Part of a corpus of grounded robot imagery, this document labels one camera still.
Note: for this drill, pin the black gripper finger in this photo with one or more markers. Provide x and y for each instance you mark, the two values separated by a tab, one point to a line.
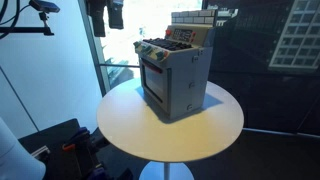
115	15
97	16

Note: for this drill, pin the teal stove knob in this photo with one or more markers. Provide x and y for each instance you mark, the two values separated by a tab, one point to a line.
137	44
150	51
144	48
160	55

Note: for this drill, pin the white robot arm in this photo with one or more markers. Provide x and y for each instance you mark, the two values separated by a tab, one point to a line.
16	156

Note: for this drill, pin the large red stove button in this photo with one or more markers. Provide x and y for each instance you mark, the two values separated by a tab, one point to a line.
168	32

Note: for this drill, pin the small red stove button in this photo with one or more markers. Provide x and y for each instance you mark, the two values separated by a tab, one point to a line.
193	34

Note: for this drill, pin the grey toy stove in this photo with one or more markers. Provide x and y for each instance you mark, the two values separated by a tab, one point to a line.
186	76

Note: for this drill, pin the grey window railing bar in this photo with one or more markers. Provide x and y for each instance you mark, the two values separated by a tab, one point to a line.
120	65

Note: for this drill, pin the grey window frame post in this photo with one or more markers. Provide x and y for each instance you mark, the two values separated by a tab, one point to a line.
96	60

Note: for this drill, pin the black camera on mount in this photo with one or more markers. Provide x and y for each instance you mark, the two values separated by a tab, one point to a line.
43	5

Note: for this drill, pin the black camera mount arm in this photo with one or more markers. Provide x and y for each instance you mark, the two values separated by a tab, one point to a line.
20	30

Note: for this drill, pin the round white pedestal table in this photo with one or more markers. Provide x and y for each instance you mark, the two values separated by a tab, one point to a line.
173	140

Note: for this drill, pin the silver aluminium bracket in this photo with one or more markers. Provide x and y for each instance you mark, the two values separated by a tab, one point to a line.
40	152

